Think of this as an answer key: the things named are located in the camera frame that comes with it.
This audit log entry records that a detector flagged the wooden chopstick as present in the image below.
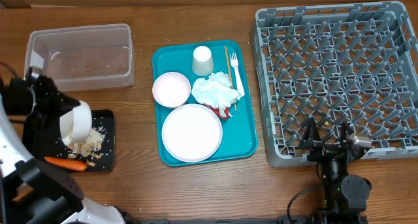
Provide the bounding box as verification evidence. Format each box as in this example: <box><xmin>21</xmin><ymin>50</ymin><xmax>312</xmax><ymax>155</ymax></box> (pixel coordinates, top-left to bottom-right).
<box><xmin>224</xmin><ymin>45</ymin><xmax>237</xmax><ymax>111</ymax></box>

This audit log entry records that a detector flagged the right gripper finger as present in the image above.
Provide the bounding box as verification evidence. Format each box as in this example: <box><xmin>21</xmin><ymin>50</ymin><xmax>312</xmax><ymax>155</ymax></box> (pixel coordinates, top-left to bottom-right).
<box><xmin>299</xmin><ymin>117</ymin><xmax>322</xmax><ymax>148</ymax></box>
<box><xmin>340</xmin><ymin>121</ymin><xmax>354</xmax><ymax>145</ymax></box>

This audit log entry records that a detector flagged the white bowl with peanuts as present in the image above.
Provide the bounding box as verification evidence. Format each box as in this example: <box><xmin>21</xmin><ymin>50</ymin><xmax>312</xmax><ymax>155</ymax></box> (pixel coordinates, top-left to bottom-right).
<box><xmin>152</xmin><ymin>72</ymin><xmax>191</xmax><ymax>108</ymax></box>

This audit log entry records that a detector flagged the clear plastic storage bin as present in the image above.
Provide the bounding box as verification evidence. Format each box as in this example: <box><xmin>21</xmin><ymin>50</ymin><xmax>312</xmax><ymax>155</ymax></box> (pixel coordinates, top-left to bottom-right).
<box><xmin>24</xmin><ymin>24</ymin><xmax>135</xmax><ymax>91</ymax></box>

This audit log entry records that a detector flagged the white tissue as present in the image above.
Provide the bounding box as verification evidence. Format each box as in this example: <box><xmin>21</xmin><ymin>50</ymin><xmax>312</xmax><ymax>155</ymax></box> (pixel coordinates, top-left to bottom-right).
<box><xmin>191</xmin><ymin>71</ymin><xmax>242</xmax><ymax>108</ymax></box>

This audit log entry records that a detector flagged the teal serving tray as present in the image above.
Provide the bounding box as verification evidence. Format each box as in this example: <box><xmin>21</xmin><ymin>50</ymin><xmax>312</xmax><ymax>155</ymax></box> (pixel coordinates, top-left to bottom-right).
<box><xmin>152</xmin><ymin>40</ymin><xmax>258</xmax><ymax>163</ymax></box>

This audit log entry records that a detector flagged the grey dishwasher rack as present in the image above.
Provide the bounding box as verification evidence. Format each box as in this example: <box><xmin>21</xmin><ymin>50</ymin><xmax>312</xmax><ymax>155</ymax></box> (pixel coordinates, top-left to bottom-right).
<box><xmin>250</xmin><ymin>1</ymin><xmax>417</xmax><ymax>167</ymax></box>

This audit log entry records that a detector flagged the white plastic fork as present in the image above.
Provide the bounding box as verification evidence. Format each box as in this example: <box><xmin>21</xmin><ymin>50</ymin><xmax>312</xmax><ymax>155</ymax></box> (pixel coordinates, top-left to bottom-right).
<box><xmin>230</xmin><ymin>52</ymin><xmax>245</xmax><ymax>97</ymax></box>

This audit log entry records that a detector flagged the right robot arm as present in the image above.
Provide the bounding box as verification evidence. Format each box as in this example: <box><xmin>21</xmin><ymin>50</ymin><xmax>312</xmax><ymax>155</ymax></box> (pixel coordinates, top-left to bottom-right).
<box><xmin>295</xmin><ymin>118</ymin><xmax>372</xmax><ymax>223</ymax></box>

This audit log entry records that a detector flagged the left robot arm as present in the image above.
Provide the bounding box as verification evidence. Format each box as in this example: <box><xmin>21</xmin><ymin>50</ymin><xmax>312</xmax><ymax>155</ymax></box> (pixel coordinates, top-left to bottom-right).
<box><xmin>1</xmin><ymin>69</ymin><xmax>127</xmax><ymax>223</ymax></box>

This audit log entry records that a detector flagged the red snack wrapper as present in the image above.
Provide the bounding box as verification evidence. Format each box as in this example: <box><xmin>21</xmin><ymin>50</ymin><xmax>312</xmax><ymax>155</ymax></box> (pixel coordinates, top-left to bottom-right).
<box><xmin>207</xmin><ymin>105</ymin><xmax>232</xmax><ymax>120</ymax></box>

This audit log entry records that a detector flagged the white paper cup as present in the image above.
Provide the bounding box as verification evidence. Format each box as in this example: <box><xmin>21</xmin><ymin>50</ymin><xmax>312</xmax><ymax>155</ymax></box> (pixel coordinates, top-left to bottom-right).
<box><xmin>192</xmin><ymin>46</ymin><xmax>214</xmax><ymax>76</ymax></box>

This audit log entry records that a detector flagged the white round plate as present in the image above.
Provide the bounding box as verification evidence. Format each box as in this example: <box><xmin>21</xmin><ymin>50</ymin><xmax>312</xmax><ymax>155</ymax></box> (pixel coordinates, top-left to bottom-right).
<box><xmin>162</xmin><ymin>104</ymin><xmax>223</xmax><ymax>163</ymax></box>

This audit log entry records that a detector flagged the orange carrot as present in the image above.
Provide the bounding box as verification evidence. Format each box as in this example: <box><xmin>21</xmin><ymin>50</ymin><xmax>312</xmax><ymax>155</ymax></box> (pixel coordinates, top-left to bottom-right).
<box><xmin>44</xmin><ymin>157</ymin><xmax>88</xmax><ymax>172</ymax></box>

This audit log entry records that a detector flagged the black plastic tray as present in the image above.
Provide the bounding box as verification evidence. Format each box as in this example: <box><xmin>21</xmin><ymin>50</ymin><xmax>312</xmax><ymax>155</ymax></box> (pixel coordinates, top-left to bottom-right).
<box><xmin>22</xmin><ymin>110</ymin><xmax>115</xmax><ymax>172</ymax></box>

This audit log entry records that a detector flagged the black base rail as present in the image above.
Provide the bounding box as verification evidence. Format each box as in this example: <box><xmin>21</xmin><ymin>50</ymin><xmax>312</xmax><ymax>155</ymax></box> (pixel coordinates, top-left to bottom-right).
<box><xmin>135</xmin><ymin>216</ymin><xmax>311</xmax><ymax>224</ymax></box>

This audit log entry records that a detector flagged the white bowl with rice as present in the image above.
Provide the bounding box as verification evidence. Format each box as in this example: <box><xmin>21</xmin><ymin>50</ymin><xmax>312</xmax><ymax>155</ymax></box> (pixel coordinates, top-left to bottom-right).
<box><xmin>59</xmin><ymin>101</ymin><xmax>92</xmax><ymax>146</ymax></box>

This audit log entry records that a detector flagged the rice and peanut pile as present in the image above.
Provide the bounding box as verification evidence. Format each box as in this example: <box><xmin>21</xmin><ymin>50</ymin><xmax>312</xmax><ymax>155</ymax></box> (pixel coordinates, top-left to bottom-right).
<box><xmin>57</xmin><ymin>127</ymin><xmax>106</xmax><ymax>168</ymax></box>

